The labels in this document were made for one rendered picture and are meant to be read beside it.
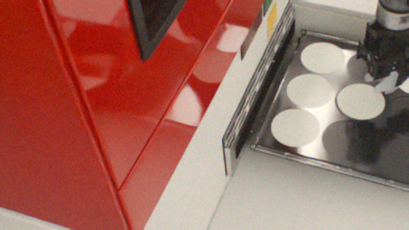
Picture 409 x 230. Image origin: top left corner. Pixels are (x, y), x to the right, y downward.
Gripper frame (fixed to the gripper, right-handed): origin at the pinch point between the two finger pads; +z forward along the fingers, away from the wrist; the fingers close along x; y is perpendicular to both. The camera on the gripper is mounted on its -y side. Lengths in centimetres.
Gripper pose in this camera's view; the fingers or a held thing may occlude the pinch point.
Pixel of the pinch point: (389, 87)
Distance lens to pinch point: 132.3
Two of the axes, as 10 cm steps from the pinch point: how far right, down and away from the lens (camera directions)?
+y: -9.1, 3.2, -2.6
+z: 0.1, 6.5, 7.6
